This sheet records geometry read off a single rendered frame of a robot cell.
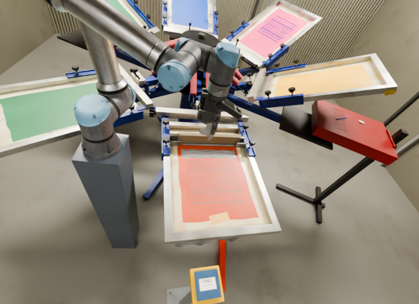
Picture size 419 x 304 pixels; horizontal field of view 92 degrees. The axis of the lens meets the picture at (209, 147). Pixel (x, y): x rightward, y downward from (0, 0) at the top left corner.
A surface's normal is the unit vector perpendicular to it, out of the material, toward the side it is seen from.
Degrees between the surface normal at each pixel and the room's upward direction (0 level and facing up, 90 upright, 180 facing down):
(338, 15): 90
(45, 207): 0
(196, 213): 0
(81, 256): 0
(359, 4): 90
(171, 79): 90
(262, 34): 32
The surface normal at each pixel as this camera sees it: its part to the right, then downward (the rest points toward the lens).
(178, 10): 0.26, -0.16
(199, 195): 0.21, -0.66
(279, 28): -0.22, -0.36
